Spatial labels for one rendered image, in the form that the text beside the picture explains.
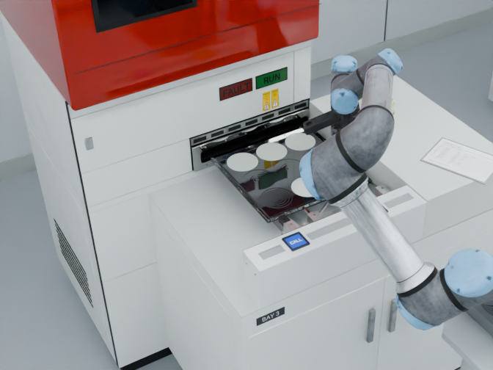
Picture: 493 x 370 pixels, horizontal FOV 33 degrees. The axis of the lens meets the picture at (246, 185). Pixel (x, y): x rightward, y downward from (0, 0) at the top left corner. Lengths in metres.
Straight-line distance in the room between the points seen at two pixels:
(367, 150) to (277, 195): 0.61
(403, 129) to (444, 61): 2.42
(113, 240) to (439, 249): 1.03
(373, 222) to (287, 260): 0.30
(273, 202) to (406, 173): 0.40
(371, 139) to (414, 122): 0.78
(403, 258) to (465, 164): 0.59
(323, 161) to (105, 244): 0.99
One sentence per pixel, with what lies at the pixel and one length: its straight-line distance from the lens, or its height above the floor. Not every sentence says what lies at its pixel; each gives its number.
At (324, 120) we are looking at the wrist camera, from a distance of 2.50.
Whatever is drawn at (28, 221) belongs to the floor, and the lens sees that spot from 3.96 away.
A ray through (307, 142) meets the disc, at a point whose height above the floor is 0.90.
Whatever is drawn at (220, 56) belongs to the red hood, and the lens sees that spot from 2.46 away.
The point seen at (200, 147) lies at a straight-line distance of 2.64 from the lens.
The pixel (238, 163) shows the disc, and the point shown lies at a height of 0.90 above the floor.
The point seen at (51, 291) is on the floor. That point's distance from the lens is 3.58.
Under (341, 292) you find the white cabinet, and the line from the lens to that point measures 2.40.
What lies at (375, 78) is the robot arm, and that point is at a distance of 2.18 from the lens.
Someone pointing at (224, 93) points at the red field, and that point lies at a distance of 2.59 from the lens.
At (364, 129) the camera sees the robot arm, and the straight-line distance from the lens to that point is 1.94.
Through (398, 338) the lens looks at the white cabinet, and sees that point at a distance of 2.74.
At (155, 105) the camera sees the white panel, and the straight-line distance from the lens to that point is 2.49.
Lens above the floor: 2.45
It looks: 38 degrees down
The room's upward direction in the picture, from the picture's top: 2 degrees counter-clockwise
